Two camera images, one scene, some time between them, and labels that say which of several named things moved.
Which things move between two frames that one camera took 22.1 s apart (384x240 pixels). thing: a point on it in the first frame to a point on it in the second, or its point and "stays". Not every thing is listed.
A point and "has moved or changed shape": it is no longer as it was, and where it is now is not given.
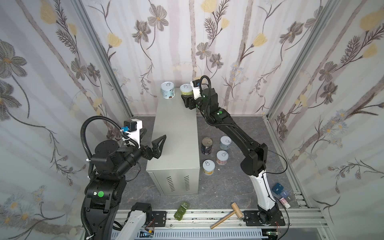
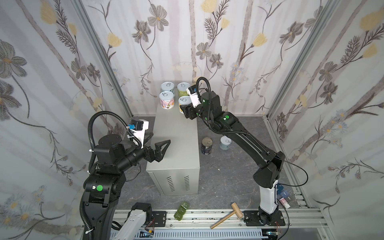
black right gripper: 190,101 to 192,111
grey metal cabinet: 176,171 stays
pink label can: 222,156 to 167,100
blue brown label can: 168,90 stays
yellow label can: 208,166 has moved or changed shape
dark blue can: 206,145 stays
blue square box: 277,188 stays
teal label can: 225,142 stays
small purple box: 284,193 stays
